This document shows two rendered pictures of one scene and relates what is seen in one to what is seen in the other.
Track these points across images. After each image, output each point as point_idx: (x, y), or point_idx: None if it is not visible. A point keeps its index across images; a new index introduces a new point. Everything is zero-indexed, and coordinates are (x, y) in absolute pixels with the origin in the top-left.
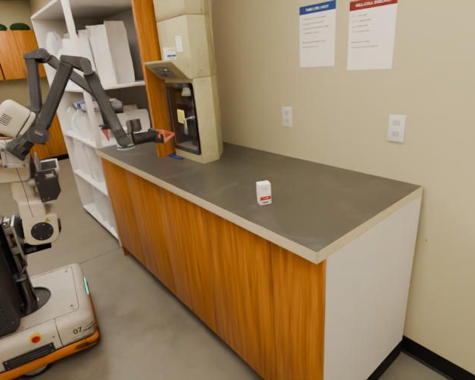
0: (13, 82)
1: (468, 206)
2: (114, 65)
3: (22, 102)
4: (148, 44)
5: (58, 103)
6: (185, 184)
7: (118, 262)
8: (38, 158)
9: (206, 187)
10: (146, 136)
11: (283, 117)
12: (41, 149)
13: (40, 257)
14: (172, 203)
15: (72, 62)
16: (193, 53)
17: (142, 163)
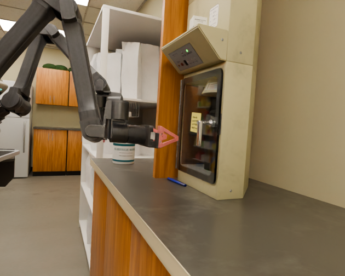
0: (74, 109)
1: None
2: (138, 81)
3: (76, 124)
4: (173, 32)
5: (12, 55)
6: (174, 231)
7: None
8: None
9: (219, 253)
10: (132, 131)
11: None
12: (76, 162)
13: (5, 270)
14: (145, 262)
15: (50, 1)
16: (233, 25)
17: (126, 180)
